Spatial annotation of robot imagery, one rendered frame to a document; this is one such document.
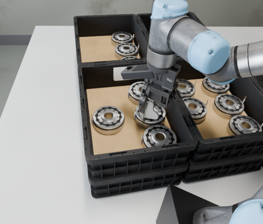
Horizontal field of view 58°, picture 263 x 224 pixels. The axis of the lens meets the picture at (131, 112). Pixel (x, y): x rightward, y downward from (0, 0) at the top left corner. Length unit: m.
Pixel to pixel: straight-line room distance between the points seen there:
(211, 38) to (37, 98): 0.83
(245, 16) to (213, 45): 2.66
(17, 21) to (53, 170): 2.18
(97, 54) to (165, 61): 0.58
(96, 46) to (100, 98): 0.36
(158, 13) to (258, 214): 0.40
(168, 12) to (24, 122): 0.72
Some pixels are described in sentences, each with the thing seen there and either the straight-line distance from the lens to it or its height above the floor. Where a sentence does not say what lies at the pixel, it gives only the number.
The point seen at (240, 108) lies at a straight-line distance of 0.91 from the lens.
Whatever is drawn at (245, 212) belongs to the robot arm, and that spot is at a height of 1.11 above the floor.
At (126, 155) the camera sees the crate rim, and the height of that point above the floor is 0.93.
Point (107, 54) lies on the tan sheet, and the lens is 1.11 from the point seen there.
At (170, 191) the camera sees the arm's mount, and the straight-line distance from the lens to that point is 0.56.
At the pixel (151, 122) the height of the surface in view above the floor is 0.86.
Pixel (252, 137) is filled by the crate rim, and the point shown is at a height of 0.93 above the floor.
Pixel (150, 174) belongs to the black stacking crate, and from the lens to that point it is 0.71.
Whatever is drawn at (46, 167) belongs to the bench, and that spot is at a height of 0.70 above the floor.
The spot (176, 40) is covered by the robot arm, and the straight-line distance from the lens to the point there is 0.51.
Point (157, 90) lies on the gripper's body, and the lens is 0.63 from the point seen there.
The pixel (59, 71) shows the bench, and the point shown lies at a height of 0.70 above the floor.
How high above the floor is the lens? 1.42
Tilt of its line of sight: 46 degrees down
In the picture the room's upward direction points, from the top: 4 degrees clockwise
